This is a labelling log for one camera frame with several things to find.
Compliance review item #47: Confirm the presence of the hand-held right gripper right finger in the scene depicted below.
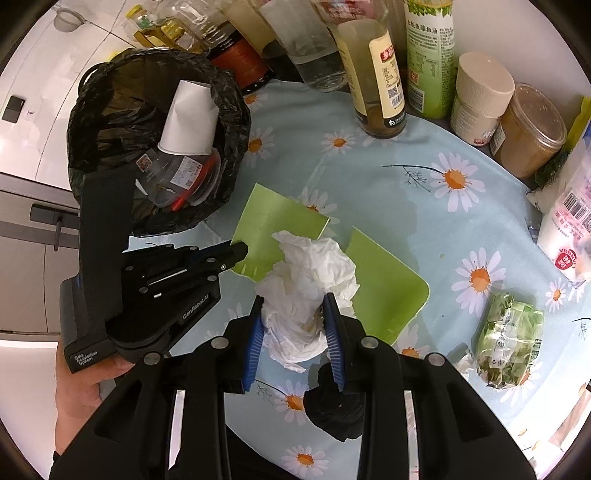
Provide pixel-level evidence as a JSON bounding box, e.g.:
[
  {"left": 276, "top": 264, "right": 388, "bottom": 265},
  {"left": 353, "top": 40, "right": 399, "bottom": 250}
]
[{"left": 322, "top": 292, "right": 539, "bottom": 480}]

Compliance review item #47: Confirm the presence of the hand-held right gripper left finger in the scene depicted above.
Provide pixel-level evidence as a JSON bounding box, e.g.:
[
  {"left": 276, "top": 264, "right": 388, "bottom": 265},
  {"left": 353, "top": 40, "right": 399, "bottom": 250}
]
[{"left": 88, "top": 295, "right": 266, "bottom": 480}]

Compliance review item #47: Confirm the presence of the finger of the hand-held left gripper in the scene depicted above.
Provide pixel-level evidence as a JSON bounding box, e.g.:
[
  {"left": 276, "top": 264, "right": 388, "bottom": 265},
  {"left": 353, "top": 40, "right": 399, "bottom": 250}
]
[
  {"left": 203, "top": 243, "right": 249, "bottom": 274},
  {"left": 185, "top": 240, "right": 234, "bottom": 260}
]

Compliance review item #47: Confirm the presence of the red straw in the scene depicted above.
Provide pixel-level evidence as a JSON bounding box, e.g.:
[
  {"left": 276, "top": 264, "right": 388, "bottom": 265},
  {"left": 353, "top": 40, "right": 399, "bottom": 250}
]
[{"left": 171, "top": 157, "right": 218, "bottom": 212}]

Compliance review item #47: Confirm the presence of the clear plastic cup red print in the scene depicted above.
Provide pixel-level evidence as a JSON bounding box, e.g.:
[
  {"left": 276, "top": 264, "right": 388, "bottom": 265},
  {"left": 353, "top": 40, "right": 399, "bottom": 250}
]
[{"left": 136, "top": 148, "right": 222, "bottom": 208}]

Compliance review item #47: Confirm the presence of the black bag lined bin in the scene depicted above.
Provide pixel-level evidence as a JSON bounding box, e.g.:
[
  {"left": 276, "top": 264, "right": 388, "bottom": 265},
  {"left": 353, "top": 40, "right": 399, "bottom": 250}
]
[{"left": 67, "top": 48, "right": 252, "bottom": 238}]

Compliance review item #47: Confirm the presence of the white paper cup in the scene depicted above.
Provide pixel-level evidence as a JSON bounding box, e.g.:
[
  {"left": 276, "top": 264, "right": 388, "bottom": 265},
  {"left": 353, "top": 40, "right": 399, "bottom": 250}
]
[{"left": 157, "top": 79, "right": 220, "bottom": 156}]

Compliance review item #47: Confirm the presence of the person's left hand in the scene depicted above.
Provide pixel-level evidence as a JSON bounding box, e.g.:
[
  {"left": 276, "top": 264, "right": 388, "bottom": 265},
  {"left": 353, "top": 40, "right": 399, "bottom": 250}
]
[{"left": 55, "top": 351, "right": 137, "bottom": 444}]

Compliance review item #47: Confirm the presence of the grey cabinet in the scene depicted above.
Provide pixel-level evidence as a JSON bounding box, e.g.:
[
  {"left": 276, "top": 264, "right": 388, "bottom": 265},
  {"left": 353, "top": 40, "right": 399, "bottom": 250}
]
[{"left": 0, "top": 171, "right": 84, "bottom": 342}]

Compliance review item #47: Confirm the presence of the green plastic tray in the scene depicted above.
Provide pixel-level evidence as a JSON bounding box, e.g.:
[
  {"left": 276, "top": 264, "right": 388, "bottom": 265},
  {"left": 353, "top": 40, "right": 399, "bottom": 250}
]
[{"left": 344, "top": 226, "right": 430, "bottom": 347}]

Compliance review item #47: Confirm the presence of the daisy print tablecloth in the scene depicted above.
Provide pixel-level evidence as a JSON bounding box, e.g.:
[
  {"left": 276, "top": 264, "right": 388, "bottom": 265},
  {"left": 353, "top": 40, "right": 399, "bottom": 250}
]
[{"left": 127, "top": 78, "right": 591, "bottom": 480}]

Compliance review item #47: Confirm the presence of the bag of green vegetables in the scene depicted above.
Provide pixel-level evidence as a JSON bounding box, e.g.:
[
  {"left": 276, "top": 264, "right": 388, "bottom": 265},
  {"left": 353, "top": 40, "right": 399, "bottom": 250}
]
[{"left": 475, "top": 291, "right": 546, "bottom": 389}]

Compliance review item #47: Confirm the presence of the dark sauce bottle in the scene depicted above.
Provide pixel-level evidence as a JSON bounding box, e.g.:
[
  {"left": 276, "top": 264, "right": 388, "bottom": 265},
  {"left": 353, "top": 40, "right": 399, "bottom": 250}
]
[{"left": 208, "top": 0, "right": 273, "bottom": 90}]

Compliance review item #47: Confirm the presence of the yellow oil bottle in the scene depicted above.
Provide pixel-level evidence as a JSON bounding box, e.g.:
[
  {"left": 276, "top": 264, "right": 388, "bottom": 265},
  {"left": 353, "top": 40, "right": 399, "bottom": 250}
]
[{"left": 134, "top": 18, "right": 204, "bottom": 54}]

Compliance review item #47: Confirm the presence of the clear bottle yellow cap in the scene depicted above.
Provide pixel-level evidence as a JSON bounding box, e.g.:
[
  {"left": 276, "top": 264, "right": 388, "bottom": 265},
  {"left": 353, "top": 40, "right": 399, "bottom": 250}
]
[{"left": 259, "top": 0, "right": 349, "bottom": 93}]

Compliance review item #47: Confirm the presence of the hanging strainer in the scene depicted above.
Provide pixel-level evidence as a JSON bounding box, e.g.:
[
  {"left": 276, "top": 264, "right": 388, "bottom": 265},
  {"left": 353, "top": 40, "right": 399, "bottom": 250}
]
[{"left": 53, "top": 4, "right": 86, "bottom": 31}]

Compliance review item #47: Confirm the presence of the pale liquid glass bottle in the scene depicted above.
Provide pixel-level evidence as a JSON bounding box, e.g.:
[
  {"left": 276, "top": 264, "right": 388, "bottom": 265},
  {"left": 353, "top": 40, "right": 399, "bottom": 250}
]
[{"left": 337, "top": 18, "right": 408, "bottom": 139}]

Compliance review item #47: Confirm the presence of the clear bottle gold cap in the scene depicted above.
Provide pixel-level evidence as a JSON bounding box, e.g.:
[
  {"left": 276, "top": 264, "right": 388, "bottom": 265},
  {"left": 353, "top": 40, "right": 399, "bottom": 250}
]
[{"left": 157, "top": 0, "right": 227, "bottom": 47}]

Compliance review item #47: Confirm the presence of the white sugar bag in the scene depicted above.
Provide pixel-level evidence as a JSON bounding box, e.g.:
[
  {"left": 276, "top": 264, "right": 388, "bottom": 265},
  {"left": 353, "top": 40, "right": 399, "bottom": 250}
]
[{"left": 526, "top": 134, "right": 591, "bottom": 282}]

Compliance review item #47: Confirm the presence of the red label glass bottle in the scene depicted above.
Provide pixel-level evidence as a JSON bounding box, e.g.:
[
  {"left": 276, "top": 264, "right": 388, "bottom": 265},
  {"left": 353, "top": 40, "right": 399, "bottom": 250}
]
[{"left": 311, "top": 0, "right": 391, "bottom": 33}]

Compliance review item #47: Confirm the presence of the green label bottle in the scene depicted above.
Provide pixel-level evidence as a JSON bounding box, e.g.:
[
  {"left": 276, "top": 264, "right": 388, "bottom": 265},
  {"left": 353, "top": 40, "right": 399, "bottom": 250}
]
[{"left": 404, "top": 0, "right": 458, "bottom": 120}]

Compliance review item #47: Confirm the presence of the clear jar brown powder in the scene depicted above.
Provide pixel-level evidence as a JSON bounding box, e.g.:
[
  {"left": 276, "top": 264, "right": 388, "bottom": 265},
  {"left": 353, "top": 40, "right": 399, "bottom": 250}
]
[{"left": 490, "top": 83, "right": 568, "bottom": 181}]

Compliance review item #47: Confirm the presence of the white jar cream lid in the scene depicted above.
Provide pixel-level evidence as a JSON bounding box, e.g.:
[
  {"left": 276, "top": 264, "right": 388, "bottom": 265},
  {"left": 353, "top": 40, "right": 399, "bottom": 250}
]
[{"left": 450, "top": 52, "right": 515, "bottom": 147}]

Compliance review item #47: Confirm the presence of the green refill pouch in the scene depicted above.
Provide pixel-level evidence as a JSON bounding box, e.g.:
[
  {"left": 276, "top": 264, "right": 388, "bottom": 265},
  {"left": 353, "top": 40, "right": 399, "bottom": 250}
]
[{"left": 566, "top": 96, "right": 591, "bottom": 153}]

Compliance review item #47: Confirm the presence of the wall switch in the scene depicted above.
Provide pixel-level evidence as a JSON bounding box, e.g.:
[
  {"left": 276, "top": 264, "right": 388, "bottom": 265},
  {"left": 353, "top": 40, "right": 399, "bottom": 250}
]
[{"left": 1, "top": 95, "right": 26, "bottom": 123}]

